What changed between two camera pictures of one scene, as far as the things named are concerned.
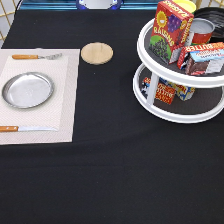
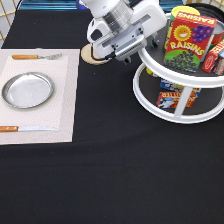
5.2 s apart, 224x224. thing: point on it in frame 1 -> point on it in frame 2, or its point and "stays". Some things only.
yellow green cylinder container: x=188 y=5 -> x=174 y=12
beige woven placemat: x=58 y=112 stays
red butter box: x=195 y=49 -> x=212 y=56
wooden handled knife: x=4 y=129 stays
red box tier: x=165 y=93 -> x=172 y=99
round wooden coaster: x=97 y=53 stays
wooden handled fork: x=35 y=56 stays
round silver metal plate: x=27 y=90 stays
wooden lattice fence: x=7 y=15 stays
